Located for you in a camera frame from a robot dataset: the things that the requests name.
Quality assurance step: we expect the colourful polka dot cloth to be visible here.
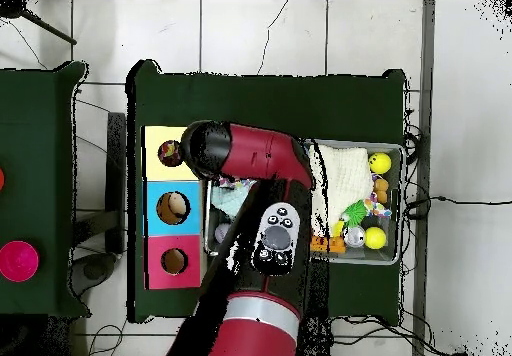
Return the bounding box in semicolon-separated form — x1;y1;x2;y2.
217;175;259;190
158;140;185;168

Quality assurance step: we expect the cream yellow cloth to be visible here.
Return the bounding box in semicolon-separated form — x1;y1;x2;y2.
310;145;375;236

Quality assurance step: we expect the wooden box with three holes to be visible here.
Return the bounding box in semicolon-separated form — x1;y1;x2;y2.
142;126;209;292

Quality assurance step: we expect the clear mesh bin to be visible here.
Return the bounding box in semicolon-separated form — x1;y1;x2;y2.
204;137;404;266

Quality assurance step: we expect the mint green cloth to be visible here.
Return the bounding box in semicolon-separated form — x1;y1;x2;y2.
211;184;253;219

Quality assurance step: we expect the small white ball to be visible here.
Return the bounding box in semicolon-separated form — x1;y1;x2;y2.
212;223;233;246

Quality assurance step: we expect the orange toy brick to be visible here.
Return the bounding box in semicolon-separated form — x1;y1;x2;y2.
310;235;347;255

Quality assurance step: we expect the green spiky ball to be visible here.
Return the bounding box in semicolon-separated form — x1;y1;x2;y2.
345;201;369;228

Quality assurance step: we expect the silver can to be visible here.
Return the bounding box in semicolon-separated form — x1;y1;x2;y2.
343;225;367;249

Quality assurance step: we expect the orange plush toy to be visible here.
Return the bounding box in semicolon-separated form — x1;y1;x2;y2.
372;176;391;205

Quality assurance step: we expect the yellow smiley ball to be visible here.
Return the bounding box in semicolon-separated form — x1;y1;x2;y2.
367;151;393;176

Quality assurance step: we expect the plain yellow ball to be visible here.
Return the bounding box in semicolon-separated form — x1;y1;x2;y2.
363;226;388;251

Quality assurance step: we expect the side table with green cloth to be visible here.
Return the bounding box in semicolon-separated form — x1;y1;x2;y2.
0;61;89;319

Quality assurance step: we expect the pink disc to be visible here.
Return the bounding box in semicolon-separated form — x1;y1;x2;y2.
0;240;41;284

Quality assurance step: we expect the black tripod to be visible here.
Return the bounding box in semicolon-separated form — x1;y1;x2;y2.
0;0;79;47

